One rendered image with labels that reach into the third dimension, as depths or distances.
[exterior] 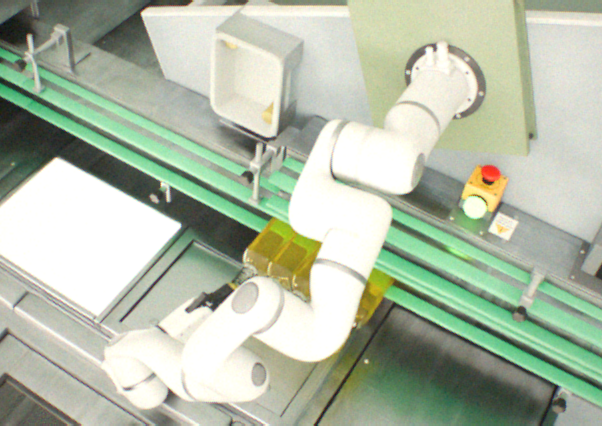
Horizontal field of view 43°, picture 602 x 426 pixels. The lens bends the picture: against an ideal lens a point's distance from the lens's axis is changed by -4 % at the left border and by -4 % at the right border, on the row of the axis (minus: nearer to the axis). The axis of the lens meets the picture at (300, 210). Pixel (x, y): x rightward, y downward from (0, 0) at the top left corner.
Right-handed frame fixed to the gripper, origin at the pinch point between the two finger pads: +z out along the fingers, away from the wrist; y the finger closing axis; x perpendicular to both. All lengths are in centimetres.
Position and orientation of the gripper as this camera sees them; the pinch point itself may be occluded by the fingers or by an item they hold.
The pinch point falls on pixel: (224, 299)
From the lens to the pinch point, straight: 158.9
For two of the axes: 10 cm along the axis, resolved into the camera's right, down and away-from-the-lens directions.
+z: 7.1, -4.8, 5.1
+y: 0.9, -6.6, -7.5
